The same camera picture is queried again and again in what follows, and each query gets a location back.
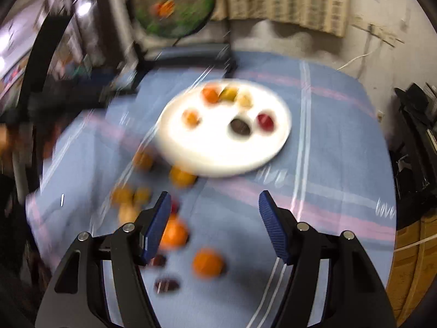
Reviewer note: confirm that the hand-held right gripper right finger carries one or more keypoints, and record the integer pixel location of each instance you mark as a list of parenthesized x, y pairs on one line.
[(273, 225)]

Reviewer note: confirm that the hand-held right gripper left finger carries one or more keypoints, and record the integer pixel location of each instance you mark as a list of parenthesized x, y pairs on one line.
[(158, 222)]

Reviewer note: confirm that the white round plate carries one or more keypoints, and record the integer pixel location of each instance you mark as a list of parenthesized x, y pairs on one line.
[(211, 143)]

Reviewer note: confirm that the small yellow loquat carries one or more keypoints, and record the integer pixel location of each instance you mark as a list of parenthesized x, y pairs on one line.
[(122, 194), (141, 195)]

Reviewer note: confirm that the small brown pear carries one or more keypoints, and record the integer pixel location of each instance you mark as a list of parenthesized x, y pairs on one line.
[(128, 213)]

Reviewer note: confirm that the dark red plum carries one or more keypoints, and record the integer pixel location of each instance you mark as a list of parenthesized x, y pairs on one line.
[(157, 260)]

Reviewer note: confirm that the orange yellow fruit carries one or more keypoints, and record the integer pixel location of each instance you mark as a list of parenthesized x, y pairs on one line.
[(182, 176)]

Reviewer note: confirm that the glass cabinet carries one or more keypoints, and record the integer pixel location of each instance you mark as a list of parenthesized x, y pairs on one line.
[(51, 41)]

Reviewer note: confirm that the dark purple fruit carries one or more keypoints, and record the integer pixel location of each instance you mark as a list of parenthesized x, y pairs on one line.
[(167, 285)]

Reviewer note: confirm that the blue plaid tablecloth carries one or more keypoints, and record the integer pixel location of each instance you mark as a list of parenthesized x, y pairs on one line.
[(324, 143)]

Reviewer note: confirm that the dark passion fruit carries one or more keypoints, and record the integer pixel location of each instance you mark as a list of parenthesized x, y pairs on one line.
[(239, 126)]

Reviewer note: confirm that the small orange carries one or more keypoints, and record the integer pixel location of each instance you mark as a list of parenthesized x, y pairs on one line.
[(190, 118)]

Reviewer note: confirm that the pale yellow fruit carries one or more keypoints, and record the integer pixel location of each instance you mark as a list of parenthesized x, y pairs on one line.
[(244, 99)]

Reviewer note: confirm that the black framed goldfish screen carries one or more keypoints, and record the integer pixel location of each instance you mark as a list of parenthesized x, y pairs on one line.
[(174, 6)]

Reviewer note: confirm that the green orange mandarin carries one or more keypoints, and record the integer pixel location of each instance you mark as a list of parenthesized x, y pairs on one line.
[(228, 94)]

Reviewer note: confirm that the wooden cabinet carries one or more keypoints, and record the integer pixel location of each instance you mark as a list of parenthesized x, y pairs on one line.
[(409, 270)]

